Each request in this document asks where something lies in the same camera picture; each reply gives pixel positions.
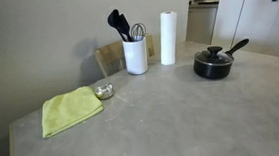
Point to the white ceramic utensil holder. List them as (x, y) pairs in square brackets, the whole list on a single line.
[(135, 56)]

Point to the shiny metal bowl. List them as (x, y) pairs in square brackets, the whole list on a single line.
[(215, 50)]

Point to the black plastic ladle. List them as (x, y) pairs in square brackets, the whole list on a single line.
[(113, 20)]

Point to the green microfibre cloth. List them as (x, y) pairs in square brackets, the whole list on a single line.
[(68, 110)]

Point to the white cupboard doors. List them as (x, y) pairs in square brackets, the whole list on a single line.
[(258, 21)]

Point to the small glass bowl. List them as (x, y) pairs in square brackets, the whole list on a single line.
[(104, 90)]

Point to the white paper towel roll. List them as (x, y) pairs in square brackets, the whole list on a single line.
[(168, 39)]

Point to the black plastic spatula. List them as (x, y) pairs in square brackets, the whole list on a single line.
[(125, 26)]

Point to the grey kitchen counter cabinet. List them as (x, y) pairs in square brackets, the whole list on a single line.
[(202, 23)]

